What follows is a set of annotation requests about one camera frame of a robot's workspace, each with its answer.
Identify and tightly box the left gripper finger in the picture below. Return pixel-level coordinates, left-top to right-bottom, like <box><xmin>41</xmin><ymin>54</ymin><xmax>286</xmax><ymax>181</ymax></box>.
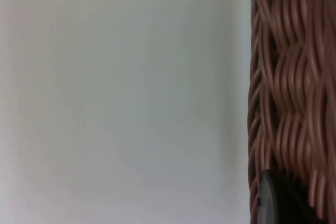
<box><xmin>256</xmin><ymin>169</ymin><xmax>324</xmax><ymax>224</ymax></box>

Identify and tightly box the dark brown wicker basket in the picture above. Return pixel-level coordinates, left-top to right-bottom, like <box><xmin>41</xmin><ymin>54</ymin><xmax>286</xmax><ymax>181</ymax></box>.
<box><xmin>247</xmin><ymin>0</ymin><xmax>336</xmax><ymax>224</ymax></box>

